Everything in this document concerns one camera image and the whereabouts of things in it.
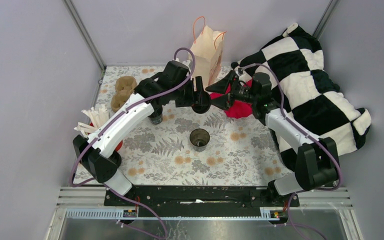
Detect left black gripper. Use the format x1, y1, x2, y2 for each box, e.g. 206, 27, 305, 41
171, 76, 209, 108

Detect brown pulp cup carrier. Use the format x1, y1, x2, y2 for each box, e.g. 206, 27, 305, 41
110, 76, 137, 113

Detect red ribbed cup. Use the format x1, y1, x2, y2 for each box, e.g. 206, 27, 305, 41
89, 122, 123, 152

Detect floral table mat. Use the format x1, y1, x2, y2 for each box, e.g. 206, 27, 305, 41
73, 65, 297, 187

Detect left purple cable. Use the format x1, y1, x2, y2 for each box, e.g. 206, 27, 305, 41
69, 47, 197, 240

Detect black white checkered blanket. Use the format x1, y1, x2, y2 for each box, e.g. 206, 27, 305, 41
231, 23, 371, 156

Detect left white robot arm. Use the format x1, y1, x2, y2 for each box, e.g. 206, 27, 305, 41
71, 59, 211, 206

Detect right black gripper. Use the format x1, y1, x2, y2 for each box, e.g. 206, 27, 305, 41
205, 70, 258, 111

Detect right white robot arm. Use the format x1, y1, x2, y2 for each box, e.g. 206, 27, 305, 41
206, 70, 340, 206

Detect black ribbed cup stack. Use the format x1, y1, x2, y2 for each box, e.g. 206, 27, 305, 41
148, 111, 163, 125

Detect dark translucent coffee cup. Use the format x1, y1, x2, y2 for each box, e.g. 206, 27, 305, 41
189, 128, 210, 152

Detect black cup lid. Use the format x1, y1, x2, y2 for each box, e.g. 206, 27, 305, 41
192, 92, 211, 114

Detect red cloth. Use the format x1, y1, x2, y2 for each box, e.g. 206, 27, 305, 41
210, 79, 252, 119

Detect beige paper bag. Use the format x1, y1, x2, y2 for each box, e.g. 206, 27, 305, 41
190, 22, 226, 88

